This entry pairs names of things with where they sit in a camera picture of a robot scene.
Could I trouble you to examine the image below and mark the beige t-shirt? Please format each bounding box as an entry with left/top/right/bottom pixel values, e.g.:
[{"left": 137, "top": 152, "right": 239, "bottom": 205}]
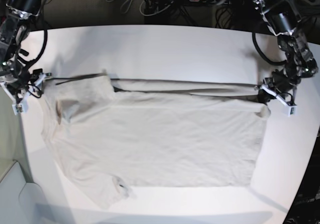
[{"left": 41, "top": 76, "right": 270, "bottom": 209}]

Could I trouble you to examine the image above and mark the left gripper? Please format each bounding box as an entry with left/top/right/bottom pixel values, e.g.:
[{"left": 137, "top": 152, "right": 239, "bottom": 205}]
[{"left": 257, "top": 70, "right": 300, "bottom": 104}]

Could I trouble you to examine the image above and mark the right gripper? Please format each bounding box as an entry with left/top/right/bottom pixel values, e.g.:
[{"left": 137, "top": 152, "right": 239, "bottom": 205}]
[{"left": 0, "top": 68, "right": 44, "bottom": 102}]

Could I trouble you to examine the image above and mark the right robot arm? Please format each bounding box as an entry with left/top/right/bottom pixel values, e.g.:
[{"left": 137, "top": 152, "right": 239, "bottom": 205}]
[{"left": 0, "top": 0, "right": 48, "bottom": 104}]

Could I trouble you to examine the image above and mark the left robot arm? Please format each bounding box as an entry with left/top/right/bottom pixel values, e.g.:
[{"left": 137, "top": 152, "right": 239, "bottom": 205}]
[{"left": 252, "top": 0, "right": 319, "bottom": 107}]

